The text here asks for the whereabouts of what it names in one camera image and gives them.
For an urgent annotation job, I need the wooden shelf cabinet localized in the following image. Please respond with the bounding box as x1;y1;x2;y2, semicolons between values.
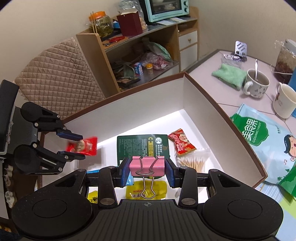
76;6;199;97

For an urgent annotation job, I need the blue thermos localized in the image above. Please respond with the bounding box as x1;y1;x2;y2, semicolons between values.
288;68;296;90

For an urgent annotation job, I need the light blue snack bag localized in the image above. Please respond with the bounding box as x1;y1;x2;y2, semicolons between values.
231;104;295;196

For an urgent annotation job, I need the teal toaster oven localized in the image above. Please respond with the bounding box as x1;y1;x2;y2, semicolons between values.
139;0;190;23

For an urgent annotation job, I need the dark red box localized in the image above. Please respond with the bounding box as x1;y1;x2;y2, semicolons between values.
116;10;142;37

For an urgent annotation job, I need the glass jar with dried fruit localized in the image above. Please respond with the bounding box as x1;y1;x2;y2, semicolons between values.
274;39;296;84

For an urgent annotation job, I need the pink binder clip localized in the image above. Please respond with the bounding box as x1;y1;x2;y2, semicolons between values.
129;156;165;199

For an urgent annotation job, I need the cotton swab bag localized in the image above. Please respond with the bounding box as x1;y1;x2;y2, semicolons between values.
176;148;211;173

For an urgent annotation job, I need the pickle jar orange lid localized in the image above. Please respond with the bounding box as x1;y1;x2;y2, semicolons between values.
89;11;113;38

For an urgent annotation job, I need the blue tube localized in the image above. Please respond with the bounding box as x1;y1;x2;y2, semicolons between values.
87;169;134;186

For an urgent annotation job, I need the yellow snack packet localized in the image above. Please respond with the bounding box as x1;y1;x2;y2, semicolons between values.
125;180;167;200

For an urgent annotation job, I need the red snack packet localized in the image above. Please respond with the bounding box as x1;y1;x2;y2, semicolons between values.
168;128;196;157

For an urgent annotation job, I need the patterned mug with spoon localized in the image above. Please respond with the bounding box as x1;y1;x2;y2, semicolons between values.
242;59;270;99

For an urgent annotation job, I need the brown cardboard box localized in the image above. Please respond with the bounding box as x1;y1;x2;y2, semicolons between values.
34;71;268;202

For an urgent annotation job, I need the green cloth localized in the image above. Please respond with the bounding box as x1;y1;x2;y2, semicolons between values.
212;64;247;90

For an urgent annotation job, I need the white mug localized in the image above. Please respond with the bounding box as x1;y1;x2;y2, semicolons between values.
273;83;296;119

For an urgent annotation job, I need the quilted beige chair cover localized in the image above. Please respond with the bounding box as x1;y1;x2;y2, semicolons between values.
14;38;105;119

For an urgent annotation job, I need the dark green card packet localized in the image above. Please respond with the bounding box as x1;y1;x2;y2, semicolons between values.
117;134;170;165

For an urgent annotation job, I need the phone stand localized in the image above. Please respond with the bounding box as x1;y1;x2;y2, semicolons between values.
234;41;247;62

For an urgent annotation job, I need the red candy wrapper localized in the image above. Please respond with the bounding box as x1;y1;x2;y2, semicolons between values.
66;137;97;156

